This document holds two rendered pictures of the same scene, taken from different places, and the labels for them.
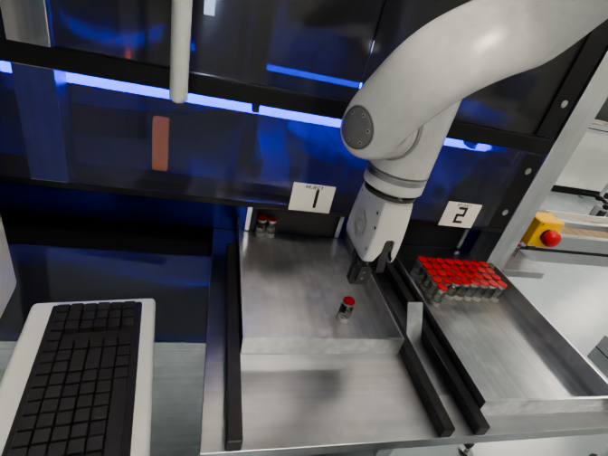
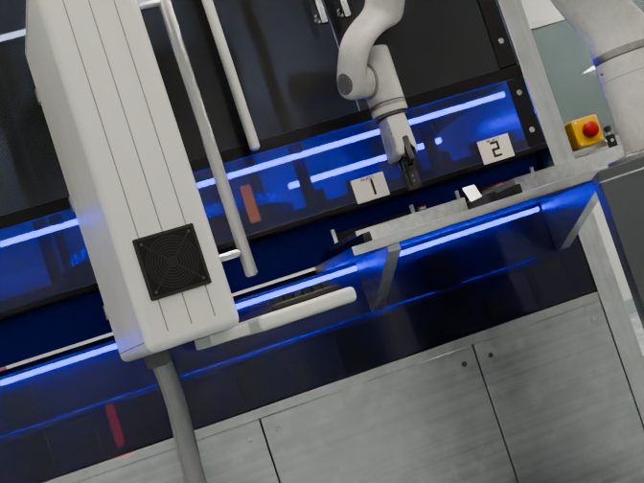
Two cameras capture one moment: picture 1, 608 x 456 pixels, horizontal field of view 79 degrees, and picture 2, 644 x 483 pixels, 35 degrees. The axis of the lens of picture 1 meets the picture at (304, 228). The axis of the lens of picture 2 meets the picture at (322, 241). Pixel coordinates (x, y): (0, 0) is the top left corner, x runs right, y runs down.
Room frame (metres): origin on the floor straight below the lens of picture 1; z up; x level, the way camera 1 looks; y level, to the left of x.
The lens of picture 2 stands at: (-1.85, -0.11, 0.80)
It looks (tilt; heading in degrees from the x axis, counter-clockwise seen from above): 3 degrees up; 6
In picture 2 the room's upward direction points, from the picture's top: 18 degrees counter-clockwise
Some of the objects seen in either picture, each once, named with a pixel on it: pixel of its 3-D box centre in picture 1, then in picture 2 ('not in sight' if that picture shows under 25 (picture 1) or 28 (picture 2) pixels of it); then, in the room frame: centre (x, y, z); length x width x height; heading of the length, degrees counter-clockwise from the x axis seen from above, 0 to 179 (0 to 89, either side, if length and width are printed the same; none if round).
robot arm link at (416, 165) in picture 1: (414, 119); (377, 76); (0.49, -0.10, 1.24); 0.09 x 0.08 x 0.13; 137
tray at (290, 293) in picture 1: (307, 276); (394, 230); (0.57, -0.03, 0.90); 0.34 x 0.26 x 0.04; 17
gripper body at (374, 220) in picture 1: (380, 215); (397, 135); (0.49, -0.11, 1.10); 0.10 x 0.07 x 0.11; 18
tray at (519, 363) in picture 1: (488, 323); (541, 181); (0.57, -0.39, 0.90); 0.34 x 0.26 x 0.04; 17
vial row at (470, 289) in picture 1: (465, 289); not in sight; (0.65, -0.36, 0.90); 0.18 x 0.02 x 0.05; 107
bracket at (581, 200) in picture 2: not in sight; (581, 216); (0.62, -0.45, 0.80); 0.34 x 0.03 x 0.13; 17
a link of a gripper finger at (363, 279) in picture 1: (365, 271); (412, 173); (0.48, -0.11, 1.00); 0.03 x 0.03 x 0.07; 18
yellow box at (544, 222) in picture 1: (536, 227); (583, 133); (0.86, -0.56, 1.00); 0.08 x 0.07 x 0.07; 17
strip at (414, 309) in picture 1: (427, 345); (482, 194); (0.46, -0.24, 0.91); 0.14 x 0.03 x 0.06; 18
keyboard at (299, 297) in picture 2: (77, 406); (279, 303); (0.28, 0.24, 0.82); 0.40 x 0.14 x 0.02; 24
